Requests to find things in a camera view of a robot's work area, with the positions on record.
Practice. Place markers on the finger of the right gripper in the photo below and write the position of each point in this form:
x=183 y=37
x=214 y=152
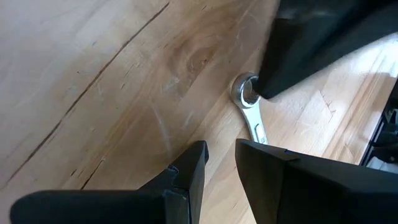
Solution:
x=311 y=40

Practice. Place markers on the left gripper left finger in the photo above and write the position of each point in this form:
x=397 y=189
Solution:
x=180 y=193

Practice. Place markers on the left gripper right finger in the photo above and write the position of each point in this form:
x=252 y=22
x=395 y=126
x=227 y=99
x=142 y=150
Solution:
x=295 y=186

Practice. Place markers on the silver combination wrench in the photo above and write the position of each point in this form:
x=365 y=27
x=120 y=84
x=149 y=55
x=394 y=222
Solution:
x=253 y=119

